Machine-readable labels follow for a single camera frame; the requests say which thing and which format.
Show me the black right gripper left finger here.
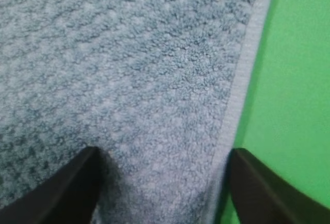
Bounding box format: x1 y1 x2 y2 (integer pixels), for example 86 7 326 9
1 147 100 223

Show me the blue waffle-weave towel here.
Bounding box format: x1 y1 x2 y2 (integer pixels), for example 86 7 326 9
1 0 270 223

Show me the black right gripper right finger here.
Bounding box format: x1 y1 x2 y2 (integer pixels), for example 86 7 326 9
229 148 329 223

